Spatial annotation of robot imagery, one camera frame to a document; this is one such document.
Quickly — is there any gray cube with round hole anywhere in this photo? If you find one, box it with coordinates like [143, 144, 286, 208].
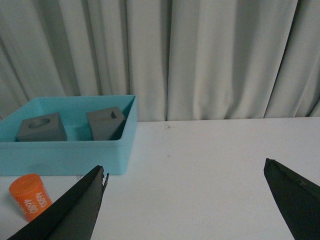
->
[16, 112, 68, 142]

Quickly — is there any gray cube with rectangular hole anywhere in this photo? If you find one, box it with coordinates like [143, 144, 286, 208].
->
[86, 106, 127, 141]

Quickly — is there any orange cylinder part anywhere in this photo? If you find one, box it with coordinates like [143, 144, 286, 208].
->
[8, 173, 53, 222]

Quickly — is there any white curtain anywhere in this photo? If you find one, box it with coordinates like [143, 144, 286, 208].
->
[0, 0, 320, 121]

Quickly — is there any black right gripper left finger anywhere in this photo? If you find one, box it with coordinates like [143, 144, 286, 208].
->
[10, 165, 109, 240]

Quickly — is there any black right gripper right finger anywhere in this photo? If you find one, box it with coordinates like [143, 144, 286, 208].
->
[263, 158, 320, 240]

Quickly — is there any blue plastic box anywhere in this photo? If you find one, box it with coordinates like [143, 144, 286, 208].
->
[0, 95, 138, 176]

